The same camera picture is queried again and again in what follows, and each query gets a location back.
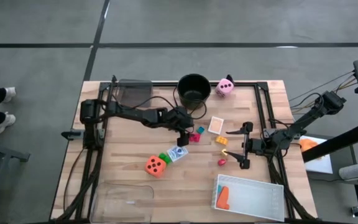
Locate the white perforated plastic bin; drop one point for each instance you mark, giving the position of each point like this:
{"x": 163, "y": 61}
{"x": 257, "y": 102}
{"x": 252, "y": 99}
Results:
{"x": 253, "y": 199}

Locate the clear plastic container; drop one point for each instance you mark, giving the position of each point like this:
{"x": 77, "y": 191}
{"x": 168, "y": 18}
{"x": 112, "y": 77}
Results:
{"x": 121, "y": 202}

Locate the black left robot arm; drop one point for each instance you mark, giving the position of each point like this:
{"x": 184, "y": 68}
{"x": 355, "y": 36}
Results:
{"x": 135, "y": 114}

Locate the orange object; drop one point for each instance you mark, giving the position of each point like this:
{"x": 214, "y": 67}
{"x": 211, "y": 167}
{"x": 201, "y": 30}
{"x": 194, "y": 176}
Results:
{"x": 308, "y": 144}

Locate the black caster wheel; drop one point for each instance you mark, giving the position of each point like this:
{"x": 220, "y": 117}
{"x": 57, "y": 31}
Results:
{"x": 356, "y": 211}

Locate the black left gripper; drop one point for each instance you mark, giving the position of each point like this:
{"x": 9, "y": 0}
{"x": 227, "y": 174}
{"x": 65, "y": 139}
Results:
{"x": 180, "y": 119}

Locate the small red toy block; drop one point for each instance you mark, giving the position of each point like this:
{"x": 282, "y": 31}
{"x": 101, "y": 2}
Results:
{"x": 222, "y": 162}

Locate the smoky translucent plastic container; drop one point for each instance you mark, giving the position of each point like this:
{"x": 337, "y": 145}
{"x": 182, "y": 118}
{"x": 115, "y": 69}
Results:
{"x": 134, "y": 93}

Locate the blue playing card box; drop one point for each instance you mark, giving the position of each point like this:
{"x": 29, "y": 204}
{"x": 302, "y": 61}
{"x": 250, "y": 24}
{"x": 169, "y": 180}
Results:
{"x": 177, "y": 153}

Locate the small yellow toy block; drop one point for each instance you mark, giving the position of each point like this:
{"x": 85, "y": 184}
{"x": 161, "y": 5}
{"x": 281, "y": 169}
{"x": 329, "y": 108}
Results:
{"x": 224, "y": 152}

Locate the black metal beam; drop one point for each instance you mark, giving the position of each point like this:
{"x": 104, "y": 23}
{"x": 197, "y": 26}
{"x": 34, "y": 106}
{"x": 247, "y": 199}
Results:
{"x": 337, "y": 143}

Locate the white side table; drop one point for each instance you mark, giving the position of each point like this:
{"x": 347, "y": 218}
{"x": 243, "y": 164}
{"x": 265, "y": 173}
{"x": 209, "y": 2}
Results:
{"x": 322, "y": 165}

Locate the blue toy block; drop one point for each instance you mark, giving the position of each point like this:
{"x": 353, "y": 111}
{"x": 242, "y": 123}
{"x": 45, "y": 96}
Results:
{"x": 200, "y": 130}

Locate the red two-stud toy block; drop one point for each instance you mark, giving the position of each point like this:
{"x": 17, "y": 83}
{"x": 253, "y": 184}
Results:
{"x": 194, "y": 137}

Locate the black aluminium table frame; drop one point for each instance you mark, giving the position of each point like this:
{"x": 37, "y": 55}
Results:
{"x": 247, "y": 83}

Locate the cyan toy block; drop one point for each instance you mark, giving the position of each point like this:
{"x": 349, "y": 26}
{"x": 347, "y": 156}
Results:
{"x": 218, "y": 188}

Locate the black jack-o-lantern bucket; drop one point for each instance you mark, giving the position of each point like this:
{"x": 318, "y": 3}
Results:
{"x": 194, "y": 90}

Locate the white paper roll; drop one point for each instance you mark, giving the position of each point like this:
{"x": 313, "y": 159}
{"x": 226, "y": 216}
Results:
{"x": 353, "y": 171}

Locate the pink plush die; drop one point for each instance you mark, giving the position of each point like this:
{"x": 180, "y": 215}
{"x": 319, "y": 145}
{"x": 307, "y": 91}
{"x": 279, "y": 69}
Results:
{"x": 224, "y": 87}

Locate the orange foam die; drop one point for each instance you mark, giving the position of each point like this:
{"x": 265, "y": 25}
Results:
{"x": 155, "y": 166}

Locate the large orange toy block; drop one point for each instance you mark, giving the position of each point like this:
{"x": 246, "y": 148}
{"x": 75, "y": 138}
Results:
{"x": 223, "y": 199}

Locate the small green toy block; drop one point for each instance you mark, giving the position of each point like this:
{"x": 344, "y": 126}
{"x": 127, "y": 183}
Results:
{"x": 165, "y": 158}

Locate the yellow two-stud toy block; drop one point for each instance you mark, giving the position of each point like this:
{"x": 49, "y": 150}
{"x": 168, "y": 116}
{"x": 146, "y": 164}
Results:
{"x": 221, "y": 140}

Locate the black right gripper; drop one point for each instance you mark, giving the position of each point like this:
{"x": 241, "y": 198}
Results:
{"x": 255, "y": 146}

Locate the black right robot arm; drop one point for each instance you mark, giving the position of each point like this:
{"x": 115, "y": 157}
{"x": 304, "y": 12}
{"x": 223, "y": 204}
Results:
{"x": 306, "y": 119}

